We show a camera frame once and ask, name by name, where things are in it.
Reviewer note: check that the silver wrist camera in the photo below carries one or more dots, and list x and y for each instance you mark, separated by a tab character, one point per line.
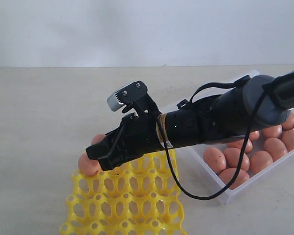
126	95

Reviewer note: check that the yellow plastic egg tray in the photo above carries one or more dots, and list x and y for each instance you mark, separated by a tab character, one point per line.
137	198

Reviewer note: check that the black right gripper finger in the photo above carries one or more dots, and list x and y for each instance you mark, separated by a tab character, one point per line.
108	144
111	160

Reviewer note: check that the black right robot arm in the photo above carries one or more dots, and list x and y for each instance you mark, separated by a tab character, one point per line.
249	104

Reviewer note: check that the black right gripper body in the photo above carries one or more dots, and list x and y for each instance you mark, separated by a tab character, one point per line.
137	136

